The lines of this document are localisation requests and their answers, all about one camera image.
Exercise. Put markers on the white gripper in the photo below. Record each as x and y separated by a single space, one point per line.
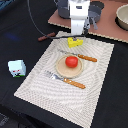
76 27

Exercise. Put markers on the yellow cheese wedge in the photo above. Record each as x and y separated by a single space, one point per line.
72 42

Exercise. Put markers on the brown sausage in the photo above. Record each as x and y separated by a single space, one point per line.
47 36

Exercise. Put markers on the red tomato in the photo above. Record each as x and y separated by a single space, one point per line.
71 61

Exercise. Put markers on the light blue milk carton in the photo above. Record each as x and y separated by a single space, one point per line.
17 68

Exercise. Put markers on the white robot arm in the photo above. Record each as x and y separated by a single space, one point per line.
78 10

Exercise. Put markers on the grey frying pan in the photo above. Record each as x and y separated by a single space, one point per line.
90 16

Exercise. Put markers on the grey cooking pot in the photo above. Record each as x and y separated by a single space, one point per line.
67 8

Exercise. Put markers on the brown wooden tray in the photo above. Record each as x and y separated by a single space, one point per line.
107 26

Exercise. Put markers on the cream bowl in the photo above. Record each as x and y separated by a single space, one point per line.
122 15

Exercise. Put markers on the round wooden plate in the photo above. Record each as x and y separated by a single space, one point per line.
66 71

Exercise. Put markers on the woven beige placemat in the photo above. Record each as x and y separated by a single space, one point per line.
69 102

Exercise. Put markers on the wooden handled knife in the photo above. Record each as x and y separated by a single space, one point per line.
80 56

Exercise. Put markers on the wooden handled fork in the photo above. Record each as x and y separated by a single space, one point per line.
66 80

